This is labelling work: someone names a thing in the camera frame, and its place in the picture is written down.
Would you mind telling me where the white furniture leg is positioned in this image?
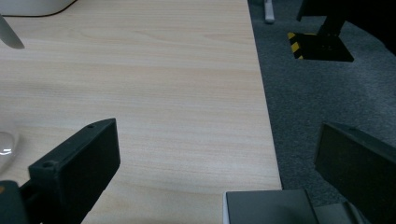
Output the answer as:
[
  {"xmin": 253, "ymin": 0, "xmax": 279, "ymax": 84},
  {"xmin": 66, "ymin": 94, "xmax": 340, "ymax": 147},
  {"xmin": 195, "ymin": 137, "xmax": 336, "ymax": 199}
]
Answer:
[{"xmin": 263, "ymin": 0, "xmax": 276, "ymax": 25}]

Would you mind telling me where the clear glass container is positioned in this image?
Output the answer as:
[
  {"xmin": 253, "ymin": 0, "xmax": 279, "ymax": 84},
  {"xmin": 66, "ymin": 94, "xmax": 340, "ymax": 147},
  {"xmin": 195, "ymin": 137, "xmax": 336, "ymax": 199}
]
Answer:
[{"xmin": 0, "ymin": 131, "xmax": 21, "ymax": 175}]

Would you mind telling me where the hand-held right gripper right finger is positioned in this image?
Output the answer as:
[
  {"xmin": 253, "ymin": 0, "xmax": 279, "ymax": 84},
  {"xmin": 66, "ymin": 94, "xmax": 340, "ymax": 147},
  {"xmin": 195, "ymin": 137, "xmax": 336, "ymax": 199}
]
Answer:
[{"xmin": 313, "ymin": 121, "xmax": 396, "ymax": 224}]

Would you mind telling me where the white bowl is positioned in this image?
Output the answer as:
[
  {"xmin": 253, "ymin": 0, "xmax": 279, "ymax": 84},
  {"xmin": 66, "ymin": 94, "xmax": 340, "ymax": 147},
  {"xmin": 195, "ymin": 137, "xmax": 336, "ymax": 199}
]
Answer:
[{"xmin": 0, "ymin": 0, "xmax": 78, "ymax": 18}]

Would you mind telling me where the black stand with hazard stripes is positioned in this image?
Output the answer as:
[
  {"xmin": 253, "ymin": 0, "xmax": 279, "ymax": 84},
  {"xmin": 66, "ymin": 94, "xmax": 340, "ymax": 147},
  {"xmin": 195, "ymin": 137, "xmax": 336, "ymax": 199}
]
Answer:
[{"xmin": 287, "ymin": 0, "xmax": 355, "ymax": 63}]

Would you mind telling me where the dark grey chair seat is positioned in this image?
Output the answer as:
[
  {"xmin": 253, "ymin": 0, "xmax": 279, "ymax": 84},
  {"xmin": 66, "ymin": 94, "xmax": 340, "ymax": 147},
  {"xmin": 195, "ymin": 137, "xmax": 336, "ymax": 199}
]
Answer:
[{"xmin": 222, "ymin": 189, "xmax": 372, "ymax": 224}]

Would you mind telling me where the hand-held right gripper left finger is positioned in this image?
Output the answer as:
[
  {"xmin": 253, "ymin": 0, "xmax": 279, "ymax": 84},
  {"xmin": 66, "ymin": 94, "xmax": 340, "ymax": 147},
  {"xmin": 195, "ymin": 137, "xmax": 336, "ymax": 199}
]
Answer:
[{"xmin": 19, "ymin": 118, "xmax": 121, "ymax": 224}]

